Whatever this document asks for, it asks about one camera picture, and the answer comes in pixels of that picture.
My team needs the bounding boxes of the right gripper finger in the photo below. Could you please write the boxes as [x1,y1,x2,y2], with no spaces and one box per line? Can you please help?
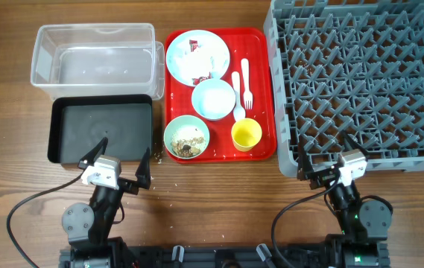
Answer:
[341,130,370,159]
[297,136,314,181]

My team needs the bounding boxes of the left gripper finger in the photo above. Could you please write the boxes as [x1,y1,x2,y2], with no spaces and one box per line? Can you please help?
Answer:
[77,137,108,170]
[135,147,151,190]

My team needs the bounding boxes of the rice and food scraps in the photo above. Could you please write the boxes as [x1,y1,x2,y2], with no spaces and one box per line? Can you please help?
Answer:
[171,126,207,159]

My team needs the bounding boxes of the green bowl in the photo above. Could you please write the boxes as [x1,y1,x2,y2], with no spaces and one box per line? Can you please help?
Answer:
[163,115,210,160]

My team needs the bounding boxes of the yellow cup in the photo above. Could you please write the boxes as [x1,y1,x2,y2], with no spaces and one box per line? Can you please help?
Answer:
[231,118,262,152]

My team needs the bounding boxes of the white plastic spoon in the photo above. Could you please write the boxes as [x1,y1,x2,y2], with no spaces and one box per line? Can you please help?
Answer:
[232,71,246,121]

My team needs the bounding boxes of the white plastic fork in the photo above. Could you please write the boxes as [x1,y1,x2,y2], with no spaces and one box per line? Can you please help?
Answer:
[241,58,253,109]

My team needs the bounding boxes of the light blue bowl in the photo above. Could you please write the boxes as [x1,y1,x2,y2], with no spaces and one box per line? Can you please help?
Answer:
[191,78,235,121]

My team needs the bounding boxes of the red wrapper piece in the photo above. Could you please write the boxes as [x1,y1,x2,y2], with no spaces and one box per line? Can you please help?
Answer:
[192,74,212,86]

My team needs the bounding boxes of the white napkin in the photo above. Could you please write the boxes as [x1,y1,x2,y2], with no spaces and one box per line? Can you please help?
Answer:
[174,47,225,79]

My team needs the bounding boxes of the light blue plate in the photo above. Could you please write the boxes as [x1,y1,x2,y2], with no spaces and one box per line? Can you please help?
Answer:
[166,30,231,87]

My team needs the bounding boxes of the red candy wrapper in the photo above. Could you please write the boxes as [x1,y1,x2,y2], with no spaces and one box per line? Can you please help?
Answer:
[189,39,199,52]

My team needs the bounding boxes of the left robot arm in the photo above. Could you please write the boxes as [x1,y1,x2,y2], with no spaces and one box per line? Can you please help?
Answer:
[58,137,151,268]

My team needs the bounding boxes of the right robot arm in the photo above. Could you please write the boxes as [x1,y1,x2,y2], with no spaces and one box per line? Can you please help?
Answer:
[297,131,393,267]

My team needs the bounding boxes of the black waste tray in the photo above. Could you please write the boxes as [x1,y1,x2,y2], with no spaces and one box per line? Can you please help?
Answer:
[47,95,154,165]

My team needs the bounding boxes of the grey dishwasher rack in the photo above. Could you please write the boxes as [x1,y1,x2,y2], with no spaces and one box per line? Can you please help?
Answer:
[263,1,424,176]

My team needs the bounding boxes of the clear plastic bin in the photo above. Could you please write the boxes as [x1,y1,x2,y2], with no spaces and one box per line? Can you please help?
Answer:
[30,23,165,101]

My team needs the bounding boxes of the red serving tray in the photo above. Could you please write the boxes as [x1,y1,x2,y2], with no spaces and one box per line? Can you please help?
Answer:
[163,28,276,164]

